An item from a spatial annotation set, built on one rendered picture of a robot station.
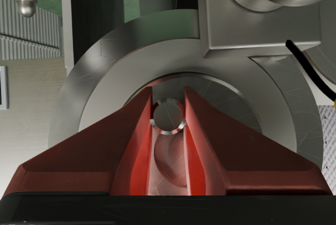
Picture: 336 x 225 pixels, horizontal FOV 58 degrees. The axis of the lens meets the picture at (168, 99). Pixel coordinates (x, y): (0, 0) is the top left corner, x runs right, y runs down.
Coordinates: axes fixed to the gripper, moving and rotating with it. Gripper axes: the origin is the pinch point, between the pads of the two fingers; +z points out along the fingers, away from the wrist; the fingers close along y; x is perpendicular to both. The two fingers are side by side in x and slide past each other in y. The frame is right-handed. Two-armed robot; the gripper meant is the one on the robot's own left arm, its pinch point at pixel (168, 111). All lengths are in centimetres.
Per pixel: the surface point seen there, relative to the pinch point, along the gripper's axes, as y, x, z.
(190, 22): -1.2, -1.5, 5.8
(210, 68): -2.2, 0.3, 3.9
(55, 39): 142, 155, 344
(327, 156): -18.7, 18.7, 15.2
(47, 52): 146, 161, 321
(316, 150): -7.9, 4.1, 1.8
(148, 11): 3.2, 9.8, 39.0
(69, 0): 5.4, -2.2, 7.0
